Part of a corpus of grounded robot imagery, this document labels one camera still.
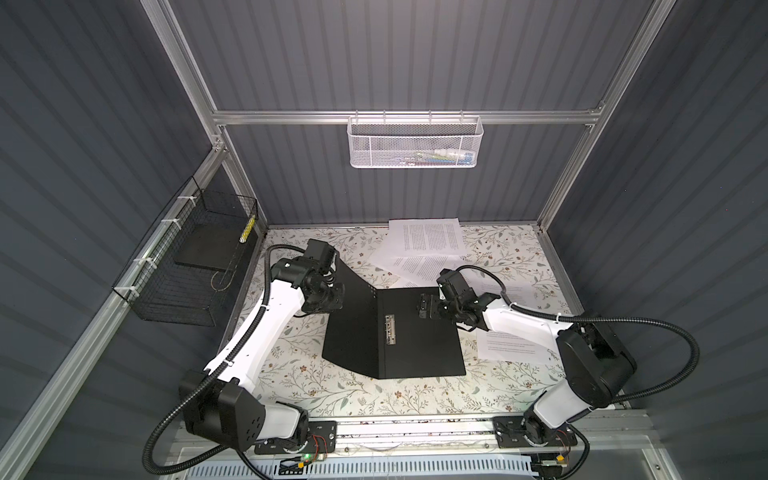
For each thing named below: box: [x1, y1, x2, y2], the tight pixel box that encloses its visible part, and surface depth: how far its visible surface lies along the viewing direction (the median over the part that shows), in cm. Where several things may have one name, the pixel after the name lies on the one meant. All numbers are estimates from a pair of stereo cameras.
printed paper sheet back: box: [388, 218, 467, 254], surface depth 122 cm
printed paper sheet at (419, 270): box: [370, 254, 470, 288], surface depth 111 cm
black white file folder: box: [322, 259, 466, 379], surface depth 90 cm
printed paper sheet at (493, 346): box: [476, 331, 562, 365], surface depth 90 cm
